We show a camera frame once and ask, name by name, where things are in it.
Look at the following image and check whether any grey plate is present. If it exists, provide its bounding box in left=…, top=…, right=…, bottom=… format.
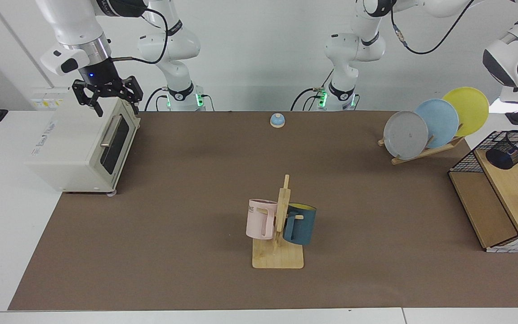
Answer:
left=383, top=111, right=429, bottom=161

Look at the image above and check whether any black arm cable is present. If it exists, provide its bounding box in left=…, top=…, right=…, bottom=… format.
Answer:
left=389, top=0, right=478, bottom=55
left=108, top=4, right=170, bottom=64

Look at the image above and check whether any wooden cup stand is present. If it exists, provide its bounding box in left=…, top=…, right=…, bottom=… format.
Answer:
left=252, top=174, right=305, bottom=270

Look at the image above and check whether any pale toaster oven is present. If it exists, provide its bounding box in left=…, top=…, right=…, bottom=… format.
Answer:
left=25, top=85, right=140, bottom=197

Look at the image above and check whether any light blue plate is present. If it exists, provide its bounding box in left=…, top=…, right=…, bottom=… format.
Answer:
left=414, top=99, right=460, bottom=149

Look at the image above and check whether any brown table cloth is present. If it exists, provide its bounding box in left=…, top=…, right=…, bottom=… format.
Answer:
left=7, top=110, right=518, bottom=311

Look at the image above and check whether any white power strip box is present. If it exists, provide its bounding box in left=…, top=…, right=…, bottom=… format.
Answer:
left=31, top=87, right=77, bottom=111

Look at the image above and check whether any wire basket with wooden floor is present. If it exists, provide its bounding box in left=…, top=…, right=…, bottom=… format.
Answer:
left=448, top=130, right=518, bottom=253

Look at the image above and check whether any wooden plate rack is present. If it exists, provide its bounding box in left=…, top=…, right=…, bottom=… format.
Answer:
left=377, top=135, right=465, bottom=166

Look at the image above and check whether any yellow plate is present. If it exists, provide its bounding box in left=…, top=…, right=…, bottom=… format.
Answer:
left=442, top=87, right=490, bottom=137

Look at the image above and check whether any dark teal mug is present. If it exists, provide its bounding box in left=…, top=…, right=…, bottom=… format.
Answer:
left=282, top=203, right=317, bottom=246

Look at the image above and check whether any pink mug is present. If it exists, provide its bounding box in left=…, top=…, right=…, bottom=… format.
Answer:
left=246, top=198, right=278, bottom=240

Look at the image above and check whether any black mesh pen holder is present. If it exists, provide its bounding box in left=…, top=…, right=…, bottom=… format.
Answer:
left=486, top=131, right=518, bottom=170

